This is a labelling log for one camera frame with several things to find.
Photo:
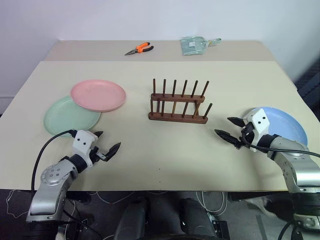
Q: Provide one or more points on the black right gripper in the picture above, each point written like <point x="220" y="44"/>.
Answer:
<point x="248" y="133"/>

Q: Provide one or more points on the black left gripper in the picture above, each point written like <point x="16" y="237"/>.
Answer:
<point x="98" y="154"/>

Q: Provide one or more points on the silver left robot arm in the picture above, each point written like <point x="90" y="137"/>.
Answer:
<point x="52" y="180"/>

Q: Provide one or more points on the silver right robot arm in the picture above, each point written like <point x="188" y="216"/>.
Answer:
<point x="300" y="170"/>

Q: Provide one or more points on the wooden dish rack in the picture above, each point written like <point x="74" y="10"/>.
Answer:
<point x="177" y="117"/>

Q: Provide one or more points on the green plate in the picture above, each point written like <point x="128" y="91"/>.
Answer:
<point x="65" y="120"/>

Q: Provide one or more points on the pink plate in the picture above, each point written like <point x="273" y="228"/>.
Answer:
<point x="97" y="93"/>

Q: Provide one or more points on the blue plate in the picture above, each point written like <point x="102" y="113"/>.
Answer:
<point x="285" y="125"/>

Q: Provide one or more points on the dark rounded shape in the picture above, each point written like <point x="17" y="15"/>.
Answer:
<point x="131" y="220"/>
<point x="197" y="220"/>

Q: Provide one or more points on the black chair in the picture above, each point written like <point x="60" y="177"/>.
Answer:
<point x="310" y="82"/>

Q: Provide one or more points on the clear plastic bag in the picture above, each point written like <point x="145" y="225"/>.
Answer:
<point x="193" y="45"/>

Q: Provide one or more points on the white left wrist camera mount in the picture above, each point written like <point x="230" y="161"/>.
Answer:
<point x="83" y="141"/>

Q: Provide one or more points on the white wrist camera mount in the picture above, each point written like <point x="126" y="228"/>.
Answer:
<point x="258" y="121"/>
<point x="83" y="141"/>

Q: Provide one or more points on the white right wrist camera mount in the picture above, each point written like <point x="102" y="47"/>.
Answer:
<point x="258" y="121"/>

